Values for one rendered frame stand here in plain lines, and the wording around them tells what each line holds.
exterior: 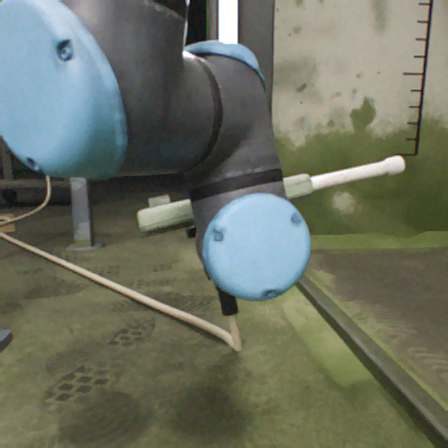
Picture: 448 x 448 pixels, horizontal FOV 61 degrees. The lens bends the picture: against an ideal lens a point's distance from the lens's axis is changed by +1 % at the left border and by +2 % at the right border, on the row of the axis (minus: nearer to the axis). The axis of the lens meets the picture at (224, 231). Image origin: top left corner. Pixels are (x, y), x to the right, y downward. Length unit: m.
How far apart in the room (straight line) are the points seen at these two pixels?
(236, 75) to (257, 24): 0.94
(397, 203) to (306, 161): 0.35
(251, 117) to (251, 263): 0.12
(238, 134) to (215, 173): 0.04
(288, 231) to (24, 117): 0.20
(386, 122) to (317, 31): 0.36
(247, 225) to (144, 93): 0.13
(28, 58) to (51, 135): 0.04
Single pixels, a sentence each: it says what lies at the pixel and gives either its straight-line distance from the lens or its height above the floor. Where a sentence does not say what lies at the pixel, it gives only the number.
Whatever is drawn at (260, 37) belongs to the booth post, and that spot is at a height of 0.68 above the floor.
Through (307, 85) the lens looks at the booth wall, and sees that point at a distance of 1.27.
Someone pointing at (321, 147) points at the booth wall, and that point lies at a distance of 1.27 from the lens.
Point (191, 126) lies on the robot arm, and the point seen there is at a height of 0.36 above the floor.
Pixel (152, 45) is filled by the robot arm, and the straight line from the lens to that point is 0.22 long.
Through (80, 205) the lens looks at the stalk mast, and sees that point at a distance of 1.45.
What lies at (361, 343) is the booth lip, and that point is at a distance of 0.67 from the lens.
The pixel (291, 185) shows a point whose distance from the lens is 0.66.
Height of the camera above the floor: 0.34
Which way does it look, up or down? 11 degrees down
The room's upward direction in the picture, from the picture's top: straight up
